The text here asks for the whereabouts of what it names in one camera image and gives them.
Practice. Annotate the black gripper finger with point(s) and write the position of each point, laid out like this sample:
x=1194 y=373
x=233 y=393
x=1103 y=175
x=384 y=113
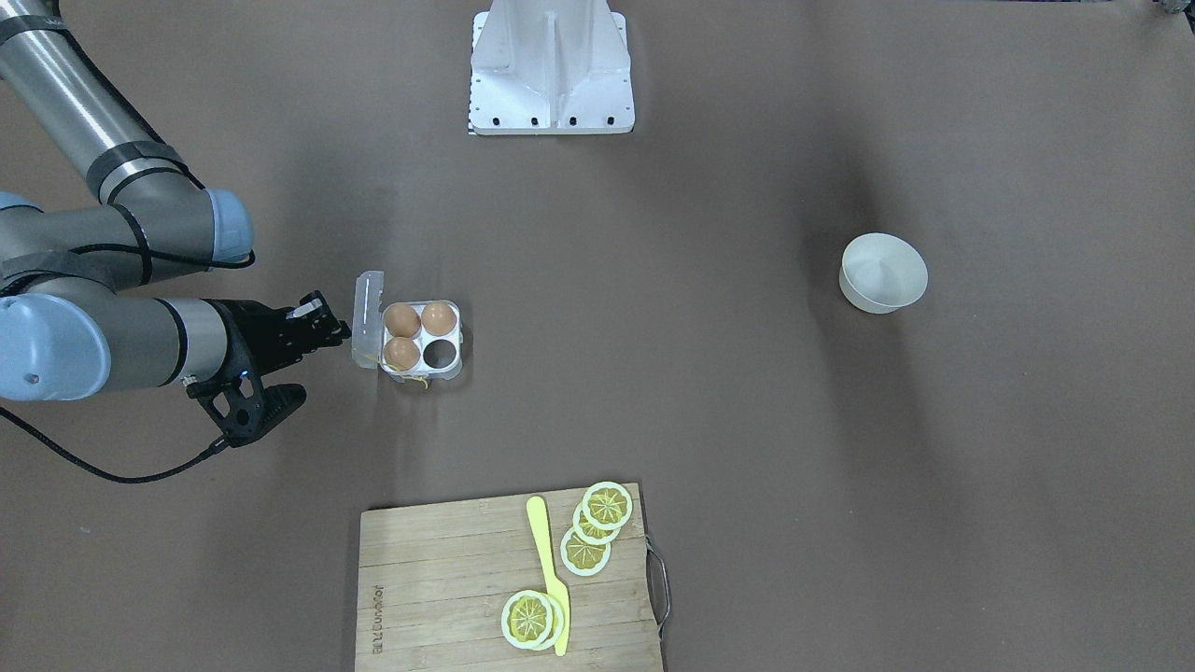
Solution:
x=317 y=325

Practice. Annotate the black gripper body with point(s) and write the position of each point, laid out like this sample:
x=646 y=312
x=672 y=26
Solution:
x=264 y=332

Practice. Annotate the brown egg carried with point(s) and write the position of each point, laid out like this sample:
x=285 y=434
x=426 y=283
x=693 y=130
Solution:
x=438 y=318

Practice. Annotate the clear plastic egg carton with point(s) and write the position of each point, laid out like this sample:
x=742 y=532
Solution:
x=442 y=357

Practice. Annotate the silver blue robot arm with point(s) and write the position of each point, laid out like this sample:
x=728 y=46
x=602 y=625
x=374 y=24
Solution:
x=72 y=326

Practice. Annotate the brown egg rear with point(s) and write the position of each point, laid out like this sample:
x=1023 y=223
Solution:
x=402 y=320

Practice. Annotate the brown egg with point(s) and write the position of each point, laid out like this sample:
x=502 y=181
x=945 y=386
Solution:
x=402 y=320
x=402 y=354

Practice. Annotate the brown egg front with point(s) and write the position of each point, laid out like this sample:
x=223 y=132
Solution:
x=402 y=354

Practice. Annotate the bamboo cutting board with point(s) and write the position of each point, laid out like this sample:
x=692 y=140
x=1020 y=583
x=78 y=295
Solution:
x=433 y=580

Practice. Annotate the yellow plastic knife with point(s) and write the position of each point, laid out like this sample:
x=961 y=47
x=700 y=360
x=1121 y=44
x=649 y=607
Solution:
x=539 y=523

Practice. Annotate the lemon slice top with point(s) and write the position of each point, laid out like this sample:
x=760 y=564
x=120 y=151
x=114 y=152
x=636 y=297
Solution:
x=606 y=506

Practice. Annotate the lemon slice middle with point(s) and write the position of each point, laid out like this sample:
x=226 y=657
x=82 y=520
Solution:
x=585 y=530

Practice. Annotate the lemon slice lower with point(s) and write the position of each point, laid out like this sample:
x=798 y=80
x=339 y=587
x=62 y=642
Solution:
x=582 y=558

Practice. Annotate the lemon slice stack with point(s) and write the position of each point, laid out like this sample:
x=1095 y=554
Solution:
x=532 y=621

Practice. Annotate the white bowl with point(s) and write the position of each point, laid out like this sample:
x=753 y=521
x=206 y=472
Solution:
x=880 y=273

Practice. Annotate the white camera stand base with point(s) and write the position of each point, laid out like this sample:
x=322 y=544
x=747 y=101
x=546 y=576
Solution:
x=550 y=68

